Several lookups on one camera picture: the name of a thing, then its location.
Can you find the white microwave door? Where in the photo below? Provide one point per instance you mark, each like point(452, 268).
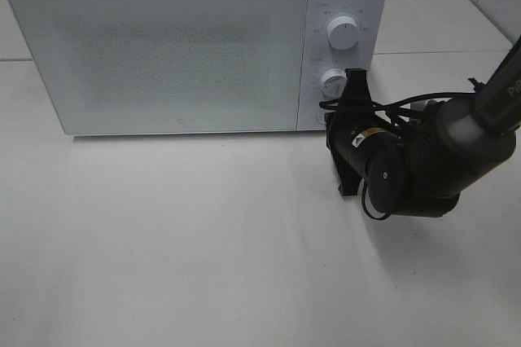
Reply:
point(116, 67)

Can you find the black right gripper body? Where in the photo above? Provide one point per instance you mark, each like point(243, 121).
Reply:
point(354, 138)

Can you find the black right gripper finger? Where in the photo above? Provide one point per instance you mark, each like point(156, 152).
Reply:
point(356, 89)

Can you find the white microwave knob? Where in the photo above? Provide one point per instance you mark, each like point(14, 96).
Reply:
point(332, 82)
point(343, 32)

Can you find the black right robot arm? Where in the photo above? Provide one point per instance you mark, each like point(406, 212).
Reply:
point(414, 157)

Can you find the round door release button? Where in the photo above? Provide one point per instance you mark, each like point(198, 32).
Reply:
point(321, 116)

